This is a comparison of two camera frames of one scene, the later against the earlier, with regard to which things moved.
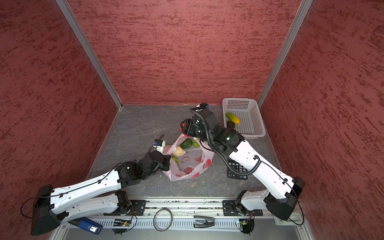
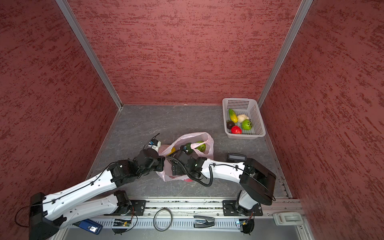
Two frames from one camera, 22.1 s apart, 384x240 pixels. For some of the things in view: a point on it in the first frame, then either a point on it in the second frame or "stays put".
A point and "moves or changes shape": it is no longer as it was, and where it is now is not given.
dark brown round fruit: x=230 y=125 stays put
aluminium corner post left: x=78 y=34 stays put
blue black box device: x=87 y=225 stays put
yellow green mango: x=232 y=117 moves or changes shape
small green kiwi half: x=175 y=160 moves or changes shape
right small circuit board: x=247 y=225 stays put
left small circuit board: x=121 y=222 stays put
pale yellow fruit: x=179 y=151 moves or changes shape
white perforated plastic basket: x=251 y=125 stays put
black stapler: x=203 y=221 stays put
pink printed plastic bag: x=194 y=161 moves or changes shape
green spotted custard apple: x=195 y=143 -> x=247 y=124
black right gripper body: x=194 y=130 -> x=180 y=170
